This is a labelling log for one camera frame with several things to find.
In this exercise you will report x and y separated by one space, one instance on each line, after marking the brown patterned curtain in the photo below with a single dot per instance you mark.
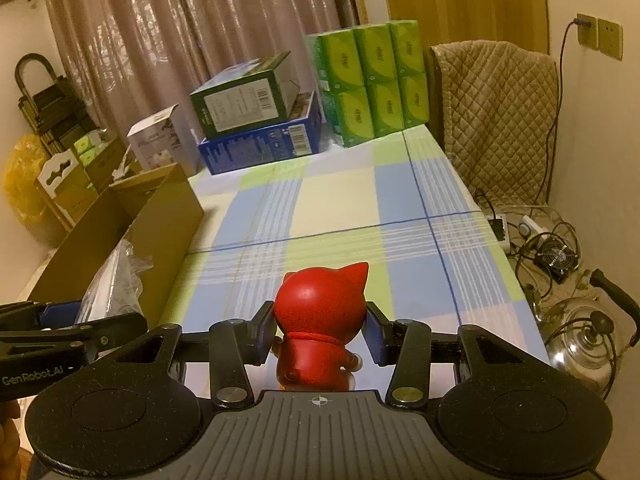
200 25

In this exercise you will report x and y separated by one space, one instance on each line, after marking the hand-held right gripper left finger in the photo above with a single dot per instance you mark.
265 329

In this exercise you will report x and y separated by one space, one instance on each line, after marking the dark green carton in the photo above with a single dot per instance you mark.
245 100

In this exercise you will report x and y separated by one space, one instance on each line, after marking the yellow plastic bag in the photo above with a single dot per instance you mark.
25 195

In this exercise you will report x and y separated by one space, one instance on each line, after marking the stack of green tissue packs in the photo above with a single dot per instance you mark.
370 80

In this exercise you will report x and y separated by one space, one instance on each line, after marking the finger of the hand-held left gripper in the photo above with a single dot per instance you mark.
115 329
60 313

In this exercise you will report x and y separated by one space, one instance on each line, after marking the white humidifier box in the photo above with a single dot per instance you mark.
160 145

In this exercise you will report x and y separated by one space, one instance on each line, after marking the red cat figurine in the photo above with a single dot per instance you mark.
320 320

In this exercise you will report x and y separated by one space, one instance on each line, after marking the clear bag of cotton swabs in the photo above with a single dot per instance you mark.
117 280

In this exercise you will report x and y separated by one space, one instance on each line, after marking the white power strip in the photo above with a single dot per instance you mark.
505 232

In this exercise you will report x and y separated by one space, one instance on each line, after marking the blue flat carton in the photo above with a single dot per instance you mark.
260 147

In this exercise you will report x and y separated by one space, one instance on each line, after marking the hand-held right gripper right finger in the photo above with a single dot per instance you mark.
373 335

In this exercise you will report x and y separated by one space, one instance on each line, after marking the brown carton with tissue packs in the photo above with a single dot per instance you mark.
75 190

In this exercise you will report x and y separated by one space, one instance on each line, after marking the small black cooling fan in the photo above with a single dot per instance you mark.
557 256

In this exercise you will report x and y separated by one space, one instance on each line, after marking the beige wall socket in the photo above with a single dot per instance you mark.
610 40
587 32

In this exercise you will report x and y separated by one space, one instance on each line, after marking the brown cardboard box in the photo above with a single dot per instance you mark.
160 220

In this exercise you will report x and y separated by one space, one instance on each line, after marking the beige quilted chair cover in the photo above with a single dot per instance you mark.
500 120

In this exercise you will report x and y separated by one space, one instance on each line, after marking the orange curtain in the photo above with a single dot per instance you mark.
460 0

